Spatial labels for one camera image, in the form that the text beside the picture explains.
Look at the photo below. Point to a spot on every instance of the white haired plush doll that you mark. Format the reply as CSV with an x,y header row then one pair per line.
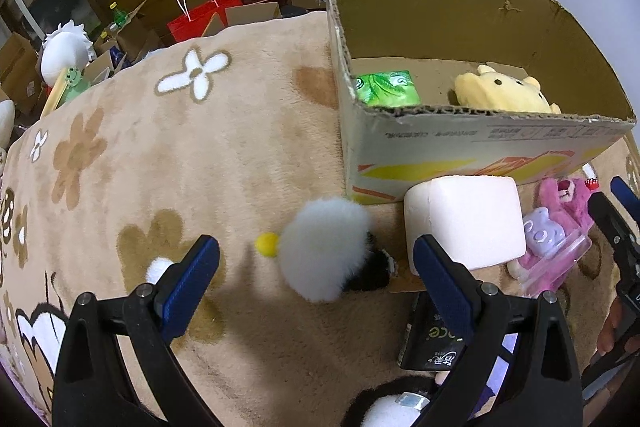
x,y
62,54

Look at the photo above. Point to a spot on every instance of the beige floral blanket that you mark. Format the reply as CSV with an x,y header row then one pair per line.
x,y
225,132

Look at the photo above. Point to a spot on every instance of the white pink swirl cushion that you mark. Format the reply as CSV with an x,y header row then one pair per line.
x,y
465,222

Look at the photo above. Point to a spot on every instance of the large brown carton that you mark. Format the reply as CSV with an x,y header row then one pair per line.
x,y
17,67

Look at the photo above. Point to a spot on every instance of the clear plastic packaging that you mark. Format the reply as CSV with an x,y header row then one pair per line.
x,y
570,259

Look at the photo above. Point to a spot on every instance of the person's right hand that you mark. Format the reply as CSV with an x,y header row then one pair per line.
x,y
607,332

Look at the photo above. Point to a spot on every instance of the light purple plush toy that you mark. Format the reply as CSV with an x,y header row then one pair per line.
x,y
542,232

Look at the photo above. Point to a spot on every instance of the open cardboard box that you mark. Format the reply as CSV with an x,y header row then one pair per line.
x,y
252,13

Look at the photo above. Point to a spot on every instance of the printed cardboard box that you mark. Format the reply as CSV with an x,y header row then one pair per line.
x,y
500,147

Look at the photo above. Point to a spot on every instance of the yellow bear plush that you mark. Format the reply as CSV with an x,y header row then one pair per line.
x,y
500,93

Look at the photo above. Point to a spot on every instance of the white black fluffy plush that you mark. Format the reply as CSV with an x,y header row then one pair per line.
x,y
325,247

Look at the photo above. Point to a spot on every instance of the cardboard box with bottles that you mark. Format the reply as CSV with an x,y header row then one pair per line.
x,y
132,34

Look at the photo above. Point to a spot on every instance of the small yellow pom ball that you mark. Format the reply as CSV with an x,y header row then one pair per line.
x,y
266,244

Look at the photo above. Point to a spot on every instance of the green frog toy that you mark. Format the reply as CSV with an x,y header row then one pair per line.
x,y
75,79

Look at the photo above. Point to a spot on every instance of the red gift bag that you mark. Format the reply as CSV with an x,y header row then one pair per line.
x,y
200,19

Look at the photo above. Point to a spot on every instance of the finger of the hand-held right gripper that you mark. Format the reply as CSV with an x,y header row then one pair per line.
x,y
625,193
607,219

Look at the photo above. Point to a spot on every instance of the pink bear plush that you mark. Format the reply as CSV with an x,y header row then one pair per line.
x,y
567,199

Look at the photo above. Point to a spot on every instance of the black packet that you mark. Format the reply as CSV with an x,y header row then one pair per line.
x,y
430,347

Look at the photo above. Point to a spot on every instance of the green tissue pack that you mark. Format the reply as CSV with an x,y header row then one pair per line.
x,y
385,88

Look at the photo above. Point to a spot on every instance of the green bottle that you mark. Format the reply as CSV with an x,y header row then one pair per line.
x,y
118,14

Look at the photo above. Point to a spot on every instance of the yellow toy stick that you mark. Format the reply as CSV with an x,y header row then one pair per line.
x,y
54,94

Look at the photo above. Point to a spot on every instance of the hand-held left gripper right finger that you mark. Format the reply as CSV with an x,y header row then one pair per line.
x,y
442,282

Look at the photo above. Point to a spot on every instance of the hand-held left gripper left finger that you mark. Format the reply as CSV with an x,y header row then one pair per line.
x,y
192,277

